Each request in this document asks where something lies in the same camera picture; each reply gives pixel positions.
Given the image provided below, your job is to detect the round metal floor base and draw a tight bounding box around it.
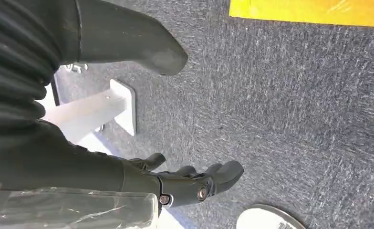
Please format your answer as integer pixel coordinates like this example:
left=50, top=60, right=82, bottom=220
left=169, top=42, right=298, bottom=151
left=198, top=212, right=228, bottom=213
left=236, top=204, right=307, bottom=229

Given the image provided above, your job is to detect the clear plastic cover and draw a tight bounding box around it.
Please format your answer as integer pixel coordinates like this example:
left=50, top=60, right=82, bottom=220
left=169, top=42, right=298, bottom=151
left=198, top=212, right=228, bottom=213
left=0, top=186, right=160, bottom=229

